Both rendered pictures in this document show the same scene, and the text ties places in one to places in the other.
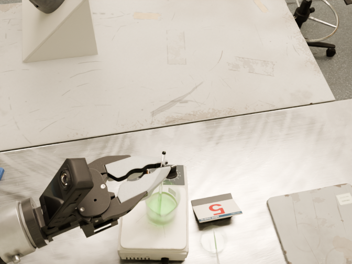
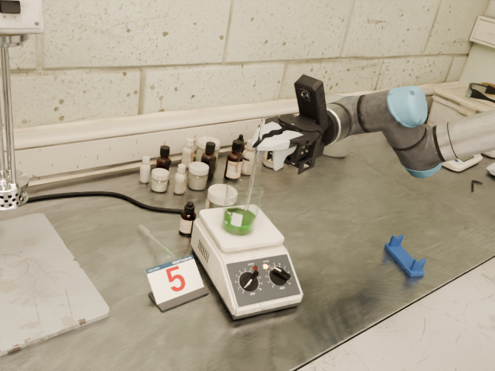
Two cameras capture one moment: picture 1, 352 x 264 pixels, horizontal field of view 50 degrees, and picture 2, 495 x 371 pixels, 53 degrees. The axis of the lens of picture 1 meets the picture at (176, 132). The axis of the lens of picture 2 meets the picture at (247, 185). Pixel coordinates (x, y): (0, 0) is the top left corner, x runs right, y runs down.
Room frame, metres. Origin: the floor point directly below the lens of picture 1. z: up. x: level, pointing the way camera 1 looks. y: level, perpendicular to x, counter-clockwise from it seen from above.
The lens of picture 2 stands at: (0.89, -0.31, 1.46)
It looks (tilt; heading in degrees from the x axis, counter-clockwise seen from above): 28 degrees down; 154
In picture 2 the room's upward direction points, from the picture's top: 11 degrees clockwise
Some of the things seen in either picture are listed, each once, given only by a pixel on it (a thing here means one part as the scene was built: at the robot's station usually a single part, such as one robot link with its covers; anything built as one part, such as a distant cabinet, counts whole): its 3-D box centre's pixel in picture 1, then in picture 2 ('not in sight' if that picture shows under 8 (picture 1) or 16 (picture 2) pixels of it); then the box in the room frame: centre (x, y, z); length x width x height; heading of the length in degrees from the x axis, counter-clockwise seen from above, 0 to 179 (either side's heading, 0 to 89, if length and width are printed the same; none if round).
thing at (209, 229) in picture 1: (213, 240); (169, 261); (0.21, -0.10, 0.91); 0.06 x 0.06 x 0.02
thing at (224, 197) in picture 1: (216, 207); (177, 281); (0.28, -0.10, 0.92); 0.09 x 0.06 x 0.04; 108
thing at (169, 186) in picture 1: (162, 205); (239, 208); (0.23, 0.01, 1.03); 0.07 x 0.06 x 0.08; 9
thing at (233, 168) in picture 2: not in sight; (234, 160); (-0.09, 0.13, 0.95); 0.04 x 0.04 x 0.10
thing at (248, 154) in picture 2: not in sight; (248, 157); (-0.12, 0.18, 0.94); 0.03 x 0.03 x 0.09
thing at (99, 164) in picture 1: (105, 173); (298, 136); (0.23, 0.10, 1.16); 0.09 x 0.05 x 0.02; 122
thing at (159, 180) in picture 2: not in sight; (159, 180); (-0.05, -0.06, 0.92); 0.04 x 0.04 x 0.04
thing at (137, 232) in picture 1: (154, 216); (241, 226); (0.23, 0.02, 0.98); 0.12 x 0.12 x 0.01; 5
